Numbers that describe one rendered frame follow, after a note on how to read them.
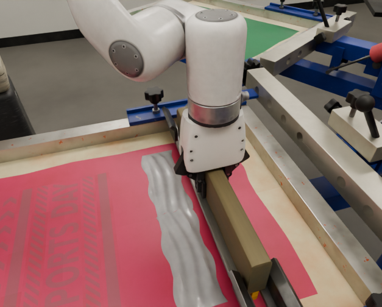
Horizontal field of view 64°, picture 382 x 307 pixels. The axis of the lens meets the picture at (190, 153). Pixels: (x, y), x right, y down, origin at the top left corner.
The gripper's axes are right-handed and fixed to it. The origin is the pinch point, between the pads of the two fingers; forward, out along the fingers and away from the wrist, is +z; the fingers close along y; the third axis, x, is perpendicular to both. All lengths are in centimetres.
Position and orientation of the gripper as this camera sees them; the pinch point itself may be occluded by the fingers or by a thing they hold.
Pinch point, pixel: (211, 183)
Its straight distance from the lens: 54.9
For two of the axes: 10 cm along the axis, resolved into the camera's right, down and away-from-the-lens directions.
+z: 0.3, 7.5, 6.6
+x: 2.8, 6.3, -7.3
